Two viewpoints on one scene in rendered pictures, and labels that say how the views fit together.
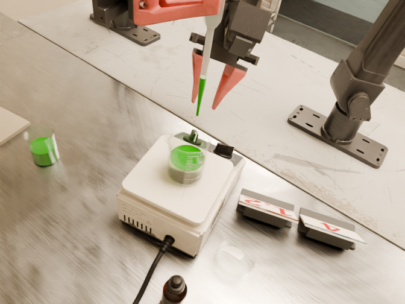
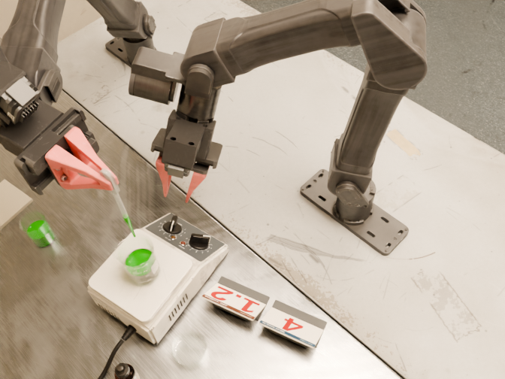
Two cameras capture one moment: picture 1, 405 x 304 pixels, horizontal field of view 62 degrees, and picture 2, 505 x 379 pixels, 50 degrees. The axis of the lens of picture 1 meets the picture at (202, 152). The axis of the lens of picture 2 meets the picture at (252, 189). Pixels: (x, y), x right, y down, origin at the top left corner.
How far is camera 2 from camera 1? 0.48 m
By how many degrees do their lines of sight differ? 15
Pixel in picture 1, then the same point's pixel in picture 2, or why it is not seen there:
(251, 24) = (179, 156)
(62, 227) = (51, 308)
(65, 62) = not seen: hidden behind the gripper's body
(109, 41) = (122, 83)
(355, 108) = (343, 197)
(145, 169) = (110, 267)
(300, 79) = (340, 128)
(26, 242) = (22, 320)
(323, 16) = not seen: outside the picture
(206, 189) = (159, 289)
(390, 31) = (355, 131)
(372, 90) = (358, 180)
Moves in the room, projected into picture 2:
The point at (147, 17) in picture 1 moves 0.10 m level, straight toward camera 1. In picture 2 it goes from (68, 186) to (47, 259)
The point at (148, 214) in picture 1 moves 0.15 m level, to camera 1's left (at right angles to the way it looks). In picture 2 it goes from (111, 307) to (24, 283)
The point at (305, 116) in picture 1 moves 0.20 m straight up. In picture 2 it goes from (322, 185) to (331, 110)
